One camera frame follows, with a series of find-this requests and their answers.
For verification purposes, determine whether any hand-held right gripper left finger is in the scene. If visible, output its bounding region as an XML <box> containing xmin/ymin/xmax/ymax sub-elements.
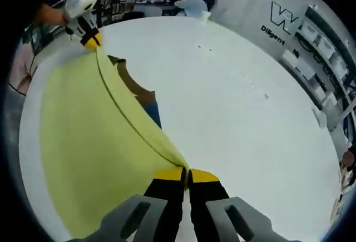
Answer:
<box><xmin>101</xmin><ymin>168</ymin><xmax>186</xmax><ymax>242</ymax></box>

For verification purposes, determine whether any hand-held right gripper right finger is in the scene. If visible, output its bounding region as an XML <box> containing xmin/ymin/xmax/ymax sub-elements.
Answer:
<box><xmin>188</xmin><ymin>169</ymin><xmax>285</xmax><ymax>242</ymax></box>

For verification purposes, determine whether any yellow blue grey garment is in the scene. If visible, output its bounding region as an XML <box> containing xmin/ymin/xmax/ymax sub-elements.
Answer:
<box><xmin>38</xmin><ymin>46</ymin><xmax>193</xmax><ymax>240</ymax></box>

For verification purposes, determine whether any person's pink shirt torso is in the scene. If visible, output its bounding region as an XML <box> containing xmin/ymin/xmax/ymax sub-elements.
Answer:
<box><xmin>9</xmin><ymin>47</ymin><xmax>38</xmax><ymax>96</ymax></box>

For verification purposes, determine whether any grey metal shelf unit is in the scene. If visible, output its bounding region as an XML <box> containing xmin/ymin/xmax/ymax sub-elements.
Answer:
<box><xmin>280</xmin><ymin>4</ymin><xmax>356</xmax><ymax>131</ymax></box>

